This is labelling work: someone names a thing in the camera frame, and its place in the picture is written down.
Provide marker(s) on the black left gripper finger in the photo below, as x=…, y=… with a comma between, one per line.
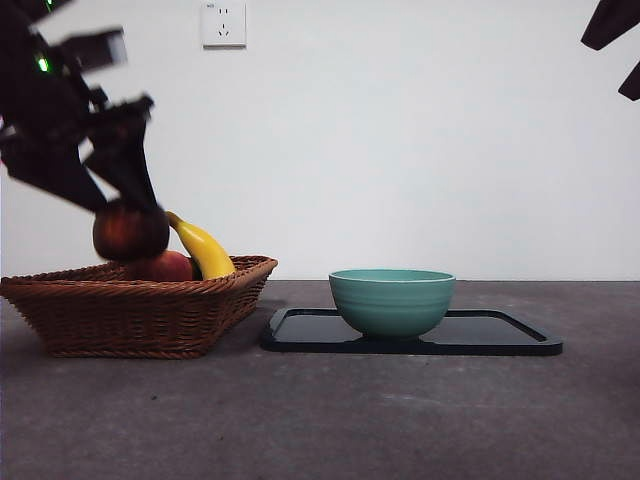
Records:
x=132, y=170
x=55, y=175

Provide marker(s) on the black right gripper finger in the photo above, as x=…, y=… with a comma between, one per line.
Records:
x=615, y=22
x=633, y=87

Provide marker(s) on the dark red plum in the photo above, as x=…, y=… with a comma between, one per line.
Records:
x=130, y=232

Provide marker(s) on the teal ribbed bowl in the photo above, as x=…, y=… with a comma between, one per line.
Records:
x=392, y=310

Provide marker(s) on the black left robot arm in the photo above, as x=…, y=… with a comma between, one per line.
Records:
x=30, y=100

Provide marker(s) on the red yellow apple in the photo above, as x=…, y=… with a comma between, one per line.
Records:
x=172, y=267

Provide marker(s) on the yellow banana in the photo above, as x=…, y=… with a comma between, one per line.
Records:
x=207, y=252

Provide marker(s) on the brown wicker basket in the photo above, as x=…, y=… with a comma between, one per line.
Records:
x=125, y=320

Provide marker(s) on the black rectangular tray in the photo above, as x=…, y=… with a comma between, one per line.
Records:
x=480, y=332

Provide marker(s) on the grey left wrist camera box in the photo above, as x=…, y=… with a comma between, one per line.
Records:
x=97, y=47

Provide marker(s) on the white wall socket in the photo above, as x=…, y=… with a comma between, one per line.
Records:
x=225, y=25

